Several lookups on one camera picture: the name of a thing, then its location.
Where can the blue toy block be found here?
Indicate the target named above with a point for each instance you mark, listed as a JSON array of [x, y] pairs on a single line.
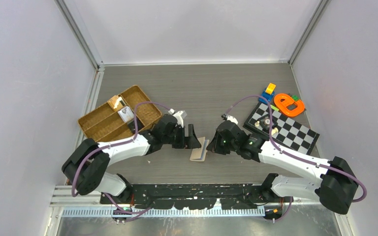
[[266, 96]]

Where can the woven wicker tray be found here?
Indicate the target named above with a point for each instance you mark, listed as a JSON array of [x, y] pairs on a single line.
[[113, 120]]

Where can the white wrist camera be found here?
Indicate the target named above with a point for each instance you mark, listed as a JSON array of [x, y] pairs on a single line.
[[179, 115], [230, 118]]

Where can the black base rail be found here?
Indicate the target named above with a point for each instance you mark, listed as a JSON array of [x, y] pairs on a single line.
[[193, 196]]

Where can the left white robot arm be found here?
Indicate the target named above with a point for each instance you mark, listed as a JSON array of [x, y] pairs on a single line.
[[86, 167]]

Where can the white credit card in tray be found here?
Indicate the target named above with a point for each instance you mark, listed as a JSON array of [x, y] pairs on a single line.
[[126, 114]]

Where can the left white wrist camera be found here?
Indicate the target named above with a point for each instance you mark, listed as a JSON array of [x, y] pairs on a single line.
[[179, 115]]

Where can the beige card holder wallet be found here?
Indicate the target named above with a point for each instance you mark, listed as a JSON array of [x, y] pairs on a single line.
[[199, 154]]

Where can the orange plastic letter toy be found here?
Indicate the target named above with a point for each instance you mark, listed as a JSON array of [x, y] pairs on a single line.
[[288, 106]]

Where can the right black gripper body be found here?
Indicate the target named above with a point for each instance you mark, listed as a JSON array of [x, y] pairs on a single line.
[[223, 147]]

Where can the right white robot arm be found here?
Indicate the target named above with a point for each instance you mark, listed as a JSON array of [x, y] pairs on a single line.
[[331, 182]]

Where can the lime green stick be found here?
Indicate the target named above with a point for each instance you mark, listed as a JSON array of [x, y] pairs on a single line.
[[274, 108]]

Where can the yellow toy block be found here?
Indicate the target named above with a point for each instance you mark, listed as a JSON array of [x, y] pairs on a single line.
[[270, 89]]

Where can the gold credit card in tray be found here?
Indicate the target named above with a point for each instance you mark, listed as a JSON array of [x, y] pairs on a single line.
[[116, 103]]

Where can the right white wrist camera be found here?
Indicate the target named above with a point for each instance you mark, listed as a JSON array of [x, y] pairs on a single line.
[[230, 118]]

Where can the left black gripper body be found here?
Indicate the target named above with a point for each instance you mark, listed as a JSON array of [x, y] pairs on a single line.
[[176, 138]]

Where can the black white checkerboard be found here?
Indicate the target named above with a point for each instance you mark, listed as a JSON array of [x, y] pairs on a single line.
[[292, 134]]

